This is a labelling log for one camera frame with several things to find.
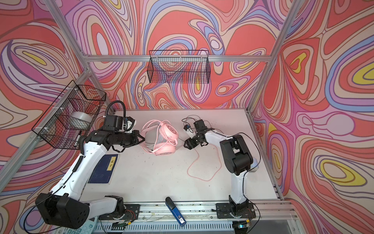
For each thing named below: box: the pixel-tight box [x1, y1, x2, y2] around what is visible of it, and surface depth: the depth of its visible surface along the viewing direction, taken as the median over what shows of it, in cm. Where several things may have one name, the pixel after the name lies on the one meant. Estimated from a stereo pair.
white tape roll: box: [69, 111, 93, 130], surface depth 74 cm
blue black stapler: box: [165, 196, 187, 228], surface depth 72 cm
